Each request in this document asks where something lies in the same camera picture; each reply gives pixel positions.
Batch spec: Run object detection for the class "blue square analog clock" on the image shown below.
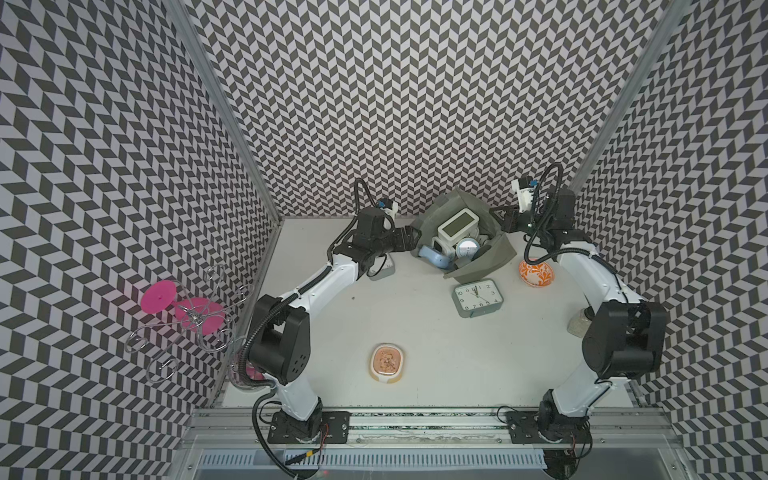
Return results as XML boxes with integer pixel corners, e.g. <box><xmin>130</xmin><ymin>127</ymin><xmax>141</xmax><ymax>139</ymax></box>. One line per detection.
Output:
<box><xmin>418</xmin><ymin>245</ymin><xmax>456</xmax><ymax>271</ymax></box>

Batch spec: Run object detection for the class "white digital clock tall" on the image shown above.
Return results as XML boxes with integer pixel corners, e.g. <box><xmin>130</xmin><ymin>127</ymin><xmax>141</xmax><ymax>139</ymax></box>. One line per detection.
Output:
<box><xmin>431</xmin><ymin>208</ymin><xmax>480</xmax><ymax>258</ymax></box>

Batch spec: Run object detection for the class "blue twin-bell alarm clock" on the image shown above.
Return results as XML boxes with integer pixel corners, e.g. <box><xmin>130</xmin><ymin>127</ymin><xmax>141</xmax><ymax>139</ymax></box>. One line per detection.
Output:
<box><xmin>455</xmin><ymin>237</ymin><xmax>481</xmax><ymax>261</ymax></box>

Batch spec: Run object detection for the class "green rectangular analog clock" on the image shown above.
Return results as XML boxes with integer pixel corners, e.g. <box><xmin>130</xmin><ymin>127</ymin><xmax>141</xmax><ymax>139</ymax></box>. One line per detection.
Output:
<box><xmin>451</xmin><ymin>278</ymin><xmax>504</xmax><ymax>318</ymax></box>

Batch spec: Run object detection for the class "orange oval cartoon clock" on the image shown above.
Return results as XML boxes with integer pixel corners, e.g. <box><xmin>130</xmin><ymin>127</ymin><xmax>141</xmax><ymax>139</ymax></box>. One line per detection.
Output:
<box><xmin>369</xmin><ymin>343</ymin><xmax>405</xmax><ymax>384</ymax></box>

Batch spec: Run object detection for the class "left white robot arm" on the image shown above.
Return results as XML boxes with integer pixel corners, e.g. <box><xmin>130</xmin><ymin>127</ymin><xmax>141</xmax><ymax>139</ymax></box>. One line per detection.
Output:
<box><xmin>236</xmin><ymin>207</ymin><xmax>421</xmax><ymax>423</ymax></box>

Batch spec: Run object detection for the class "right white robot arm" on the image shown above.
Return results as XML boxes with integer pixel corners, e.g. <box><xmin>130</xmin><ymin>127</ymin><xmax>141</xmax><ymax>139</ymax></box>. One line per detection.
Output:
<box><xmin>490</xmin><ymin>182</ymin><xmax>670</xmax><ymax>435</ymax></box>

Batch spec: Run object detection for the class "grey square analog clock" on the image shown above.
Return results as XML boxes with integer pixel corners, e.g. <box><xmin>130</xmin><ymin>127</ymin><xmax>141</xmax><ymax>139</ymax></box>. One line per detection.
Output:
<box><xmin>366</xmin><ymin>253</ymin><xmax>396</xmax><ymax>281</ymax></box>

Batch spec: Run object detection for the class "orange patterned bowl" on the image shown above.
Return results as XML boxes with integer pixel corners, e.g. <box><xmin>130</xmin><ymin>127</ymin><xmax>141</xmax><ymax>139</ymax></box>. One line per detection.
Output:
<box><xmin>518</xmin><ymin>260</ymin><xmax>556</xmax><ymax>288</ymax></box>

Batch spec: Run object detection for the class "small jar black lid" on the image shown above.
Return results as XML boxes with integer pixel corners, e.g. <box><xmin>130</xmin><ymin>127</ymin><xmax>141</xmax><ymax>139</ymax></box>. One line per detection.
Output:
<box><xmin>567</xmin><ymin>308</ymin><xmax>593</xmax><ymax>338</ymax></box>

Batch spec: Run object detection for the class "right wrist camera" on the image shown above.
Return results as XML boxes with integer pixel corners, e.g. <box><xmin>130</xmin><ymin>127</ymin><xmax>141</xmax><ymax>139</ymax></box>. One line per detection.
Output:
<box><xmin>512</xmin><ymin>176</ymin><xmax>537</xmax><ymax>213</ymax></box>

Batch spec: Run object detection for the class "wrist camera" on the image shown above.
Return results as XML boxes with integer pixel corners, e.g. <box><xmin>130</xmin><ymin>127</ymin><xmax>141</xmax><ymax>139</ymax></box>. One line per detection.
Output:
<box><xmin>512</xmin><ymin>176</ymin><xmax>537</xmax><ymax>213</ymax></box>
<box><xmin>378</xmin><ymin>198</ymin><xmax>399</xmax><ymax>219</ymax></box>

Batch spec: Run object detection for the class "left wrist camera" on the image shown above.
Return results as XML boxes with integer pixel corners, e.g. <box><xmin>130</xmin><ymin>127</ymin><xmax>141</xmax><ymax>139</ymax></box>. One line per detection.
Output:
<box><xmin>378</xmin><ymin>198</ymin><xmax>399</xmax><ymax>219</ymax></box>

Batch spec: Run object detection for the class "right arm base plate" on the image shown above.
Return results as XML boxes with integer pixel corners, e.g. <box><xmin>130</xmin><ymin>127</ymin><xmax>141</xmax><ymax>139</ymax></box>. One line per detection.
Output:
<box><xmin>503</xmin><ymin>410</ymin><xmax>592</xmax><ymax>447</ymax></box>

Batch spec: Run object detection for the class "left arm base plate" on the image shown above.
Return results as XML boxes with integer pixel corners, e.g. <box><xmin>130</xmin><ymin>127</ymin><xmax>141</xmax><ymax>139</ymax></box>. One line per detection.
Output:
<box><xmin>267</xmin><ymin>410</ymin><xmax>351</xmax><ymax>445</ymax></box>

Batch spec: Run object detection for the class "pink wire cup stand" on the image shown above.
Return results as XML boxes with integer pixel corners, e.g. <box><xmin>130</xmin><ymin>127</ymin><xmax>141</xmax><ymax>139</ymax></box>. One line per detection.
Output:
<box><xmin>124</xmin><ymin>279</ymin><xmax>251</xmax><ymax>385</ymax></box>

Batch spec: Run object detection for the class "aluminium front rail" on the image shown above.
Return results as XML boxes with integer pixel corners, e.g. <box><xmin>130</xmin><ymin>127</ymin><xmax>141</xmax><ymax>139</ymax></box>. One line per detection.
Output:
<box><xmin>182</xmin><ymin>406</ymin><xmax>679</xmax><ymax>448</ymax></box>

